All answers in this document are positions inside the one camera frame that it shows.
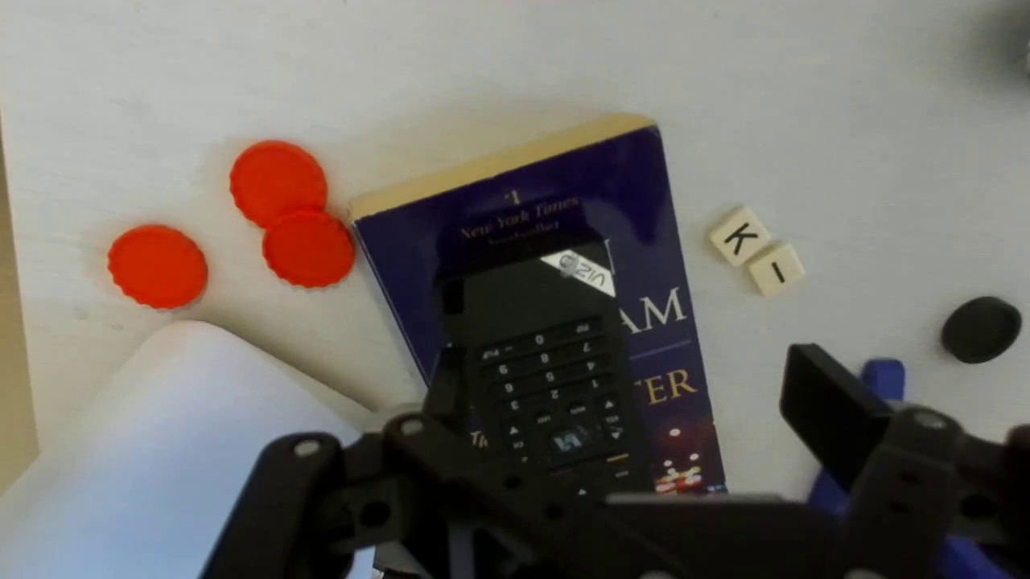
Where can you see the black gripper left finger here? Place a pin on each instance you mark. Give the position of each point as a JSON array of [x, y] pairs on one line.
[[446, 392]]

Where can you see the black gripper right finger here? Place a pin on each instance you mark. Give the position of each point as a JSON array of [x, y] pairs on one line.
[[836, 414]]

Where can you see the black remote control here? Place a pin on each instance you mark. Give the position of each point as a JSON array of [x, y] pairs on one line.
[[544, 365]]

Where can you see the letter tile I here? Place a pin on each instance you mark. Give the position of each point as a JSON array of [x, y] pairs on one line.
[[773, 271]]

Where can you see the small black round cap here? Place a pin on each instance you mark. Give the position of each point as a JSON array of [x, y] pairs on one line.
[[981, 329]]

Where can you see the blue connect four grid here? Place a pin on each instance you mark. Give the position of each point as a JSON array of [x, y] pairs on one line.
[[959, 558]]

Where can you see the red game disc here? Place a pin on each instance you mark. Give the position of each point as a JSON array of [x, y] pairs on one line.
[[159, 263], [276, 176], [306, 248]]

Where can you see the letter tile K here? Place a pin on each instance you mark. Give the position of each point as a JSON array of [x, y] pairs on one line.
[[743, 234]]

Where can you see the dark blue paperback book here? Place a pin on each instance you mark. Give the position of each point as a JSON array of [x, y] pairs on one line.
[[604, 176]]

